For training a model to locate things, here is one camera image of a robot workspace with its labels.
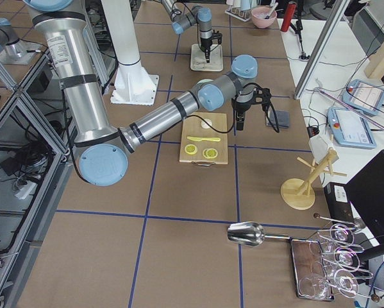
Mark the pink bowl with ice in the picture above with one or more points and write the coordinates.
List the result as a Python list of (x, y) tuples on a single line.
[(262, 18)]

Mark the dark tray with glasses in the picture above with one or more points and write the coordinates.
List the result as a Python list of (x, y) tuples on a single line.
[(306, 260)]

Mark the lemon slice near handle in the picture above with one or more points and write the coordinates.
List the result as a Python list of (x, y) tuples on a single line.
[(190, 149)]

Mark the teach pendant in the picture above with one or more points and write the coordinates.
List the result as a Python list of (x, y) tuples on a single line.
[(349, 129), (364, 96)]

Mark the black box on desk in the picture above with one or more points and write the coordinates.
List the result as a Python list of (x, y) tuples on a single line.
[(338, 204)]

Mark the wooden cutting board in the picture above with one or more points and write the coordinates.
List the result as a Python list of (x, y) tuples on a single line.
[(192, 127)]

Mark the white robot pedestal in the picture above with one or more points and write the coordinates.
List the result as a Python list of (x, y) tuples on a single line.
[(133, 85)]

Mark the grey folded cloth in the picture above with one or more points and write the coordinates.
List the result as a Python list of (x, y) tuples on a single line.
[(282, 116)]

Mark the white wire cup rack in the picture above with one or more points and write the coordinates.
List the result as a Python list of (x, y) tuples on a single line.
[(239, 9)]

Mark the black monitor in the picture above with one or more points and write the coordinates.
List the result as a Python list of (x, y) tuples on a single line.
[(366, 193)]

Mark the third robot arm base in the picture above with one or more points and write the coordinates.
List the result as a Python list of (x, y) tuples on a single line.
[(13, 50)]

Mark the aluminium frame post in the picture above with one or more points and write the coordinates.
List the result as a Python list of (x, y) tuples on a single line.
[(326, 33)]

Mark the steel scoop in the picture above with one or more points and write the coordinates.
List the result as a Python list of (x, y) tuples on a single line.
[(251, 233)]

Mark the yellow plastic knife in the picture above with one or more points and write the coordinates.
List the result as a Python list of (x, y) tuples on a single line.
[(200, 139)]

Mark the black tripod stick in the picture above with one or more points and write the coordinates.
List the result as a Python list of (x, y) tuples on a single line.
[(297, 27)]

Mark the teach pendant near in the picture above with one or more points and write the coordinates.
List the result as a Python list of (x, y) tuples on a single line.
[(349, 129)]

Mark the red cylinder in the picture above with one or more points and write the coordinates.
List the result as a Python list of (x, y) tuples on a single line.
[(288, 15)]

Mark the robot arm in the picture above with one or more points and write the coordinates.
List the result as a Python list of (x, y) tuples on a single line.
[(201, 17), (103, 148)]

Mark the wooden mug tree stand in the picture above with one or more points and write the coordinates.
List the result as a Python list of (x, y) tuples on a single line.
[(298, 193)]

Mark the clear wine glass rack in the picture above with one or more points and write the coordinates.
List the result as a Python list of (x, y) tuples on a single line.
[(340, 260)]

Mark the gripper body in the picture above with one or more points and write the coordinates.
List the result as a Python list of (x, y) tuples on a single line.
[(241, 108), (206, 43)]

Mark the teach pendant far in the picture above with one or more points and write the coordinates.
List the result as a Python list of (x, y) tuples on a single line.
[(364, 96)]

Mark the light green bowl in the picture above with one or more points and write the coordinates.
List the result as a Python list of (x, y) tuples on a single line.
[(204, 81)]

